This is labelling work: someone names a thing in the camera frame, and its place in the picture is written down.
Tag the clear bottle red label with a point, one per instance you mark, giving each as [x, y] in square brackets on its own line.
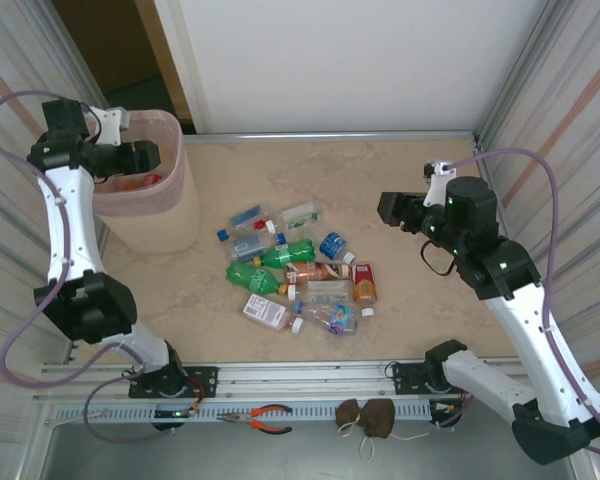
[153, 178]

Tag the orange drink bottle orange cap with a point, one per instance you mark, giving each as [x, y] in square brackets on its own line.
[131, 185]

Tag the crushed bottle dark blue label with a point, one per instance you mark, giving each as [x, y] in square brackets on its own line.
[331, 244]

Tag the pink beige waste bin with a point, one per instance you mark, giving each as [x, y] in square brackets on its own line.
[170, 225]

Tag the amber tea bottle red label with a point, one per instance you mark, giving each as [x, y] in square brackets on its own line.
[365, 285]

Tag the clear bottle green label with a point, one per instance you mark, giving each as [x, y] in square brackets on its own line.
[302, 217]

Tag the brown label bottle white cap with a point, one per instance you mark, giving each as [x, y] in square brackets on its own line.
[315, 272]

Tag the clear square bottle white cap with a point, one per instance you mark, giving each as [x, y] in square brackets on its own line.
[325, 291]

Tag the green bottle yellow cap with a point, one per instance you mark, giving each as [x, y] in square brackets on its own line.
[250, 276]
[287, 252]

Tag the clear bottle colourful purple label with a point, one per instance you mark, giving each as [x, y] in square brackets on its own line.
[342, 320]

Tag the clear bottle grey blue label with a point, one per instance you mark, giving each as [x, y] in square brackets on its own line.
[250, 246]

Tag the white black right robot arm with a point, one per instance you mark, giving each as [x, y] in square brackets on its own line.
[530, 335]

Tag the flat clear bottle blue cap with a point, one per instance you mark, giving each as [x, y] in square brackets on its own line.
[247, 216]

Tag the brown wooden door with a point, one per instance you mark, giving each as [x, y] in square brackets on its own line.
[158, 40]

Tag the brown cloth pouch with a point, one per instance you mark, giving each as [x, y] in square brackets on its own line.
[379, 417]
[347, 412]

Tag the small circuit board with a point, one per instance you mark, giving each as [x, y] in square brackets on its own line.
[175, 413]

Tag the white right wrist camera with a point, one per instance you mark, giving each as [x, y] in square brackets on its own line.
[437, 185]

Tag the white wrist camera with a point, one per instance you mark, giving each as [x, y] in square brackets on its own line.
[437, 185]
[111, 122]

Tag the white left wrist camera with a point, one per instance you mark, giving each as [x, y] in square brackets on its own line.
[111, 122]

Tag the aluminium frame post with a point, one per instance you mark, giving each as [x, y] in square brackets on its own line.
[70, 55]
[517, 70]

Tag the aluminium table edge rail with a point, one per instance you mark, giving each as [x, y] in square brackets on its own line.
[330, 135]

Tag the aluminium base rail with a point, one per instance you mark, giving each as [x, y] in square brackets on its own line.
[305, 380]

